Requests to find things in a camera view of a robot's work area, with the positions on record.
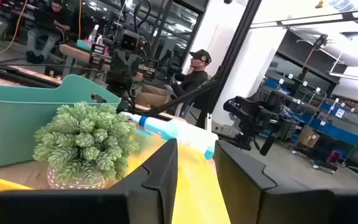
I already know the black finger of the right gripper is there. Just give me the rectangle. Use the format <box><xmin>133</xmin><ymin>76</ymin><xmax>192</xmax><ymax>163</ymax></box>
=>
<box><xmin>138</xmin><ymin>58</ymin><xmax>160</xmax><ymax>80</ymax></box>
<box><xmin>91</xmin><ymin>43</ymin><xmax>111</xmax><ymax>68</ymax></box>

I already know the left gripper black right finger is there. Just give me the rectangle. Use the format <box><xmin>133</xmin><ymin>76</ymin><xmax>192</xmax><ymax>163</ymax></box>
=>
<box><xmin>213</xmin><ymin>139</ymin><xmax>358</xmax><ymax>224</ymax></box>

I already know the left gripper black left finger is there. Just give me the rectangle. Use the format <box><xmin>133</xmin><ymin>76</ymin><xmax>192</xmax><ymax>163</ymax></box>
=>
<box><xmin>0</xmin><ymin>138</ymin><xmax>179</xmax><ymax>224</ymax></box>

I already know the white spray bottle blue trigger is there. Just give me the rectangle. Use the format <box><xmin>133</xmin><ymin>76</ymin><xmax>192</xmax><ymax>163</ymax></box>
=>
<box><xmin>118</xmin><ymin>111</ymin><xmax>219</xmax><ymax>160</ymax></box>

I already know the small teal bin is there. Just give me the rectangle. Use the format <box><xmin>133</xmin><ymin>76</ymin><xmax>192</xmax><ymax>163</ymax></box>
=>
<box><xmin>75</xmin><ymin>39</ymin><xmax>93</xmax><ymax>51</ymax></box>

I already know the tall white bottle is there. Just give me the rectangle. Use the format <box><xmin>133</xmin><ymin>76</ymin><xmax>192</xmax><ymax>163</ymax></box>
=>
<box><xmin>87</xmin><ymin>24</ymin><xmax>101</xmax><ymax>43</ymax></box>

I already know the wooden top workstation table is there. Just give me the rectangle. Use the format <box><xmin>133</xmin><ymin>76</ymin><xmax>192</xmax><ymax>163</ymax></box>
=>
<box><xmin>58</xmin><ymin>43</ymin><xmax>111</xmax><ymax>78</ymax></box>

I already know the yellow cloth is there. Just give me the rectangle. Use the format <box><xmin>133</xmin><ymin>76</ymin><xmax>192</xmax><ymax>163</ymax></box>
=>
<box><xmin>124</xmin><ymin>133</ymin><xmax>232</xmax><ymax>224</ymax></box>

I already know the brown cardboard box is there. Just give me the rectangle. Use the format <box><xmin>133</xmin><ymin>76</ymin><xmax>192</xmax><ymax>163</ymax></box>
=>
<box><xmin>298</xmin><ymin>126</ymin><xmax>320</xmax><ymax>149</ymax></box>

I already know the metal shelving with blue bins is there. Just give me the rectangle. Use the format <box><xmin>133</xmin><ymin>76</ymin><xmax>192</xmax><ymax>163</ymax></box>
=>
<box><xmin>258</xmin><ymin>73</ymin><xmax>358</xmax><ymax>175</ymax></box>

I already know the linear ceiling light fixture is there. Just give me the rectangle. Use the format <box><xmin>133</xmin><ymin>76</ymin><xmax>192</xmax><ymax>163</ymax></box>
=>
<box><xmin>249</xmin><ymin>8</ymin><xmax>358</xmax><ymax>29</ymax></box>
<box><xmin>328</xmin><ymin>65</ymin><xmax>358</xmax><ymax>83</ymax></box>

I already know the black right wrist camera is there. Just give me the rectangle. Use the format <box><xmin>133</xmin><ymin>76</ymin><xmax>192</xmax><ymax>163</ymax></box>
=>
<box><xmin>116</xmin><ymin>29</ymin><xmax>141</xmax><ymax>52</ymax></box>

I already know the orange hanging power cord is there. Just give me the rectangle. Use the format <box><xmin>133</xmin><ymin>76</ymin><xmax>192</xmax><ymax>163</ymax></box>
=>
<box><xmin>0</xmin><ymin>0</ymin><xmax>29</xmax><ymax>54</ymax></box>
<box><xmin>77</xmin><ymin>0</ymin><xmax>83</xmax><ymax>40</ymax></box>

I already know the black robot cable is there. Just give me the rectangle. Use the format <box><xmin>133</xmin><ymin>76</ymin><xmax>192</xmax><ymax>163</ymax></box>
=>
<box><xmin>133</xmin><ymin>0</ymin><xmax>153</xmax><ymax>32</ymax></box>

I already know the black aluminium frame post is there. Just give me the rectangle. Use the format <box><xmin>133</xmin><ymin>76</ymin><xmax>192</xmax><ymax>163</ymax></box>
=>
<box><xmin>196</xmin><ymin>0</ymin><xmax>263</xmax><ymax>130</ymax></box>

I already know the black table edge rail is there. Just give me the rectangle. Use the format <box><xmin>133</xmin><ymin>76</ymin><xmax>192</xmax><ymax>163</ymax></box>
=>
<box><xmin>0</xmin><ymin>66</ymin><xmax>62</xmax><ymax>89</ymax></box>

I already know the teal plastic bin with handles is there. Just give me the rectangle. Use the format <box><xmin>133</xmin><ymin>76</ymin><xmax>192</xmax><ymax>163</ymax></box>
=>
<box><xmin>0</xmin><ymin>73</ymin><xmax>122</xmax><ymax>169</ymax></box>

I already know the orange reel cord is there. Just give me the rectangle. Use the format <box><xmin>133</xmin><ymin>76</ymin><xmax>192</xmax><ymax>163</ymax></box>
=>
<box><xmin>301</xmin><ymin>46</ymin><xmax>317</xmax><ymax>74</ymax></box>

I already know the black ceiling cable reel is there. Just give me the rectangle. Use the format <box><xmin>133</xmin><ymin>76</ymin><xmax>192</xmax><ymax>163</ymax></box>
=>
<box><xmin>313</xmin><ymin>34</ymin><xmax>329</xmax><ymax>50</ymax></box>

